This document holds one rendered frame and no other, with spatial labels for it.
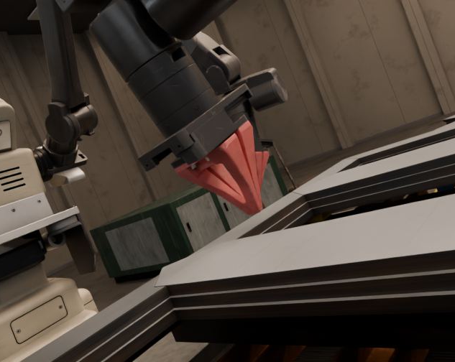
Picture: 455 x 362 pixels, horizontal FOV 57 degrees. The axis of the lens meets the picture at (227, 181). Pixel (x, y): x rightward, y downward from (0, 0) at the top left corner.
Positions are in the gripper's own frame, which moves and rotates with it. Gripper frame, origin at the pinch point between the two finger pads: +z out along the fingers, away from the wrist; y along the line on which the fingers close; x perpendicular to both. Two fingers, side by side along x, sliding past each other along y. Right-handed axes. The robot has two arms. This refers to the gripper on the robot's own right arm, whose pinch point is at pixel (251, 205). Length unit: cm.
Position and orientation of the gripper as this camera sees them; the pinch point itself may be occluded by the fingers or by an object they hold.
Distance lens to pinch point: 37.5
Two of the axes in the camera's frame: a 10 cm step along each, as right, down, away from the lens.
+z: 5.6, 8.1, 1.9
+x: -6.6, 2.9, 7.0
